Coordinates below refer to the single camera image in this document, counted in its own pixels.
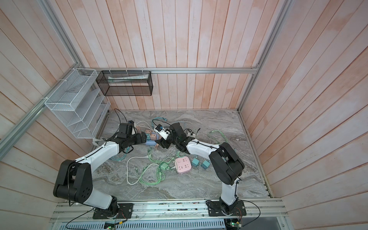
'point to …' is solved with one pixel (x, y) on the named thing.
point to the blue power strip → (154, 137)
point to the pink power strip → (183, 164)
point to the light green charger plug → (164, 166)
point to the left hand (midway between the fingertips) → (140, 139)
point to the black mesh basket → (126, 83)
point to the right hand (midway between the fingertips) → (159, 136)
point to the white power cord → (139, 155)
